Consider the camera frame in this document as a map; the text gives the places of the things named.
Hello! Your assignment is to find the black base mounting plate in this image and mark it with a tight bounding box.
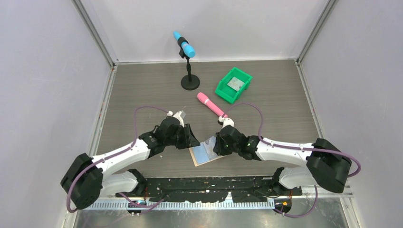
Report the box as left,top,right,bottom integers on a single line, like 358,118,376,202
125,176,302,203

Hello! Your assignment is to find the blue toy microphone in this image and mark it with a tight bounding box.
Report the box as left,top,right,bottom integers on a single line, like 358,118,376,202
173,31,196,58

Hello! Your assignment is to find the green plastic bin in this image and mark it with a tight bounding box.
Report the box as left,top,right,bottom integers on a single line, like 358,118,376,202
215,67,253,104

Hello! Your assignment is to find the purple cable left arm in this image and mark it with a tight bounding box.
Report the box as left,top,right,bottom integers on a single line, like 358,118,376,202
66,105,172,216

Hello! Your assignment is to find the beige card holder wallet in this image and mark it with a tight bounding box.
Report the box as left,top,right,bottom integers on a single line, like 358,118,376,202
189,142,223,167

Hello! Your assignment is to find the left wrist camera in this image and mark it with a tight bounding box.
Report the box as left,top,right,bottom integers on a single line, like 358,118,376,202
166,110,186,127

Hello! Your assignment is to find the black microphone stand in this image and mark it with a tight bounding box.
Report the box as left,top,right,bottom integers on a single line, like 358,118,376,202
181,57,200,91

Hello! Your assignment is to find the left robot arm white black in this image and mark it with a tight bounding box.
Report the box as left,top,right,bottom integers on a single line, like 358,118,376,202
60,116,200,213

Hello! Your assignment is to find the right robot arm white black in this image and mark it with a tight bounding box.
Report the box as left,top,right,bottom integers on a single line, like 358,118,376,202
213,125,352,195

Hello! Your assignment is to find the white VIP card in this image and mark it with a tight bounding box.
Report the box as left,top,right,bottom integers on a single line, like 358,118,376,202
227,77,245,92

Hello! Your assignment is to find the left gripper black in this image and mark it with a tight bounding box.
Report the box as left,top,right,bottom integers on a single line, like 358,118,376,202
164,123,200,150

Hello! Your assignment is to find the aluminium front rail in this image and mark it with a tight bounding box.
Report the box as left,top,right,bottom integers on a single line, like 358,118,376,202
86,199,275,210

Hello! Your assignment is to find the pink toy microphone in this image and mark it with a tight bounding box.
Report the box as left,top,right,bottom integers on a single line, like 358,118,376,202
197,92,228,118

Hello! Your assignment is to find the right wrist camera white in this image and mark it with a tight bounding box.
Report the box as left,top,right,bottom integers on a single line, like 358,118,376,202
218,116,234,128

